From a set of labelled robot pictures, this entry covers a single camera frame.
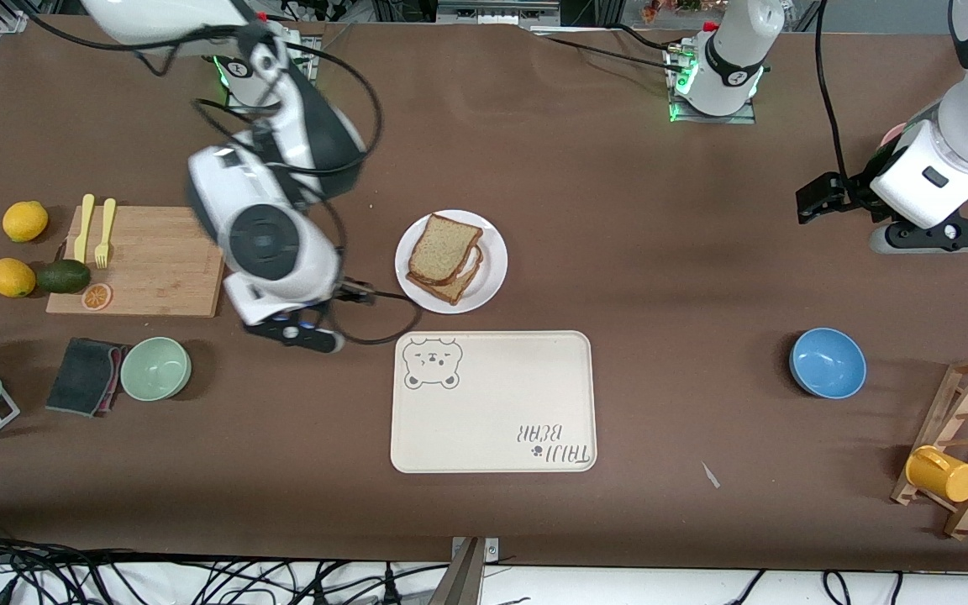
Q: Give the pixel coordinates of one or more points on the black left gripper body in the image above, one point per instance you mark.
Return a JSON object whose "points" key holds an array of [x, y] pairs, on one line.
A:
{"points": [[854, 194]]}

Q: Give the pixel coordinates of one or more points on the plain bread slice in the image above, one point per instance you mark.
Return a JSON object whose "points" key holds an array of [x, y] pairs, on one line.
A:
{"points": [[444, 248]]}

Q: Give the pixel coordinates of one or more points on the white round plate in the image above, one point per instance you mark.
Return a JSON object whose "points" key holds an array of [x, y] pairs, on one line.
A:
{"points": [[492, 286]]}

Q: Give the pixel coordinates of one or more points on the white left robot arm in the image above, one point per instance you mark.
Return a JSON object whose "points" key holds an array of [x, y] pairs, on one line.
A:
{"points": [[736, 50]]}

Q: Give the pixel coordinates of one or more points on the pink bowl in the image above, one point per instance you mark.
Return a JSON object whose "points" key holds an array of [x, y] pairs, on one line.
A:
{"points": [[896, 133]]}

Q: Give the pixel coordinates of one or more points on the bread slice under egg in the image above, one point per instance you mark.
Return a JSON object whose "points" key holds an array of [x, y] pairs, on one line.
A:
{"points": [[450, 292]]}

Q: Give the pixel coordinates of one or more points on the blue bowl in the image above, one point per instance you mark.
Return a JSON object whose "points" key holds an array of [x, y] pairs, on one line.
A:
{"points": [[828, 363]]}

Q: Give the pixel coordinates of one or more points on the beige bear print tray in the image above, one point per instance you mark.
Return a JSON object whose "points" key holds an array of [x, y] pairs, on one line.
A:
{"points": [[492, 403]]}

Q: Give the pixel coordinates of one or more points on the wooden cutting board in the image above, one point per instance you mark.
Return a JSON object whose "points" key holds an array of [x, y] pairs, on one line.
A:
{"points": [[148, 252]]}

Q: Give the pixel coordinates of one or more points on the light green bowl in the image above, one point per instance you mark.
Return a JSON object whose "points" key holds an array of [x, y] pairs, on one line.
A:
{"points": [[155, 369]]}

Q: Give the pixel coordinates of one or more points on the wooden cup rack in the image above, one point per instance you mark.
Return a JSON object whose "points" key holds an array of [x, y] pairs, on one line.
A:
{"points": [[967, 395]]}

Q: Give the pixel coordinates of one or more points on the orange slice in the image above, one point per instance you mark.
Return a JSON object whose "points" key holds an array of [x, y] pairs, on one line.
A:
{"points": [[97, 297]]}

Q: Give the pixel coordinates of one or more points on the yellow plastic fork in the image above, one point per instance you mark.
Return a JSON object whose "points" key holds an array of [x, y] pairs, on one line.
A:
{"points": [[104, 231]]}

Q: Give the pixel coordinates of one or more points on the yellow plastic knife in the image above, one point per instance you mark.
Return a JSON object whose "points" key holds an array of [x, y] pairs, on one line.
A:
{"points": [[83, 235]]}

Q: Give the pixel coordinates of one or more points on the grey folded cloth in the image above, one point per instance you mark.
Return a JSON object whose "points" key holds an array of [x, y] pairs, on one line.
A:
{"points": [[81, 378]]}

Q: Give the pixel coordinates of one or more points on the dark green avocado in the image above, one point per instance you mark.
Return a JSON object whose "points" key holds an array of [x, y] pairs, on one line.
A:
{"points": [[64, 276]]}

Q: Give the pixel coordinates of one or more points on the small grey tape scrap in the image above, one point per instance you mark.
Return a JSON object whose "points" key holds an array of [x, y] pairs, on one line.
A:
{"points": [[711, 476]]}

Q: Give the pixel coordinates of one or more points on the yellow mug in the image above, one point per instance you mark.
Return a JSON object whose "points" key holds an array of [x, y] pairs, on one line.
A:
{"points": [[942, 476]]}

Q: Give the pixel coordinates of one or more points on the yellow lemon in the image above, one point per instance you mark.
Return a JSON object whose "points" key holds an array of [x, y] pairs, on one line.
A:
{"points": [[11, 277], [24, 222]]}

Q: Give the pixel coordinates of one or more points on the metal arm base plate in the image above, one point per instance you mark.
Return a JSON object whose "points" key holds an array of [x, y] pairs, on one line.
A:
{"points": [[313, 44], [702, 119]]}

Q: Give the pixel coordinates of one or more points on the grey metal bracket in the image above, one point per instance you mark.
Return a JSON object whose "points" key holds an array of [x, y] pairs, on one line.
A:
{"points": [[469, 580]]}

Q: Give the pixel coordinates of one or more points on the metal frame beam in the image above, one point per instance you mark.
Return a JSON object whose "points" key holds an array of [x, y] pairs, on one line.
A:
{"points": [[497, 10]]}

